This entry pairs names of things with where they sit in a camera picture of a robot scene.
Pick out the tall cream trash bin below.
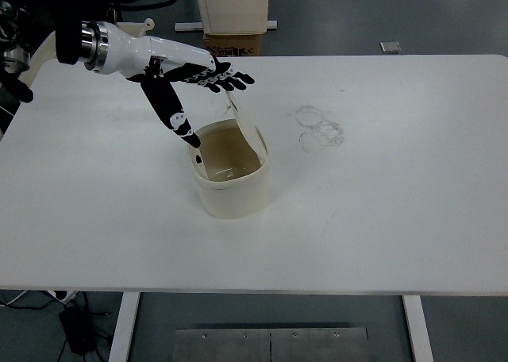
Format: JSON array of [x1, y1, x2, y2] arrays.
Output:
[[194, 0, 271, 36]]

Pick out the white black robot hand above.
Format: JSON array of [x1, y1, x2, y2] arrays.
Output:
[[105, 22, 256, 148]]

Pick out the brown cardboard box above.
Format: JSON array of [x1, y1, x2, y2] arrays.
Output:
[[203, 32, 263, 57]]

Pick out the small cream lidded trash bin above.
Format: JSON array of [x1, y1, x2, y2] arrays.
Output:
[[187, 90, 272, 220]]

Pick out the black power adapter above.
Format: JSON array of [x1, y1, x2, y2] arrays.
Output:
[[58, 306, 94, 355]]

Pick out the large cream plastic container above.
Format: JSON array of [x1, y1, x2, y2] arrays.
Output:
[[23, 18, 156, 91]]

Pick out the white floor bar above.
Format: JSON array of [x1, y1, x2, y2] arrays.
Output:
[[174, 20, 279, 32]]

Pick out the white table leg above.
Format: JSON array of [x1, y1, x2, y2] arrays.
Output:
[[401, 295, 436, 362], [107, 292, 140, 362]]

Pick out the black floor cable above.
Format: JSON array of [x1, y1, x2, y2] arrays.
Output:
[[0, 290, 112, 362]]

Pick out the grey metal plate with screws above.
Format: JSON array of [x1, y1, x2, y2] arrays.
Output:
[[174, 327, 369, 362]]

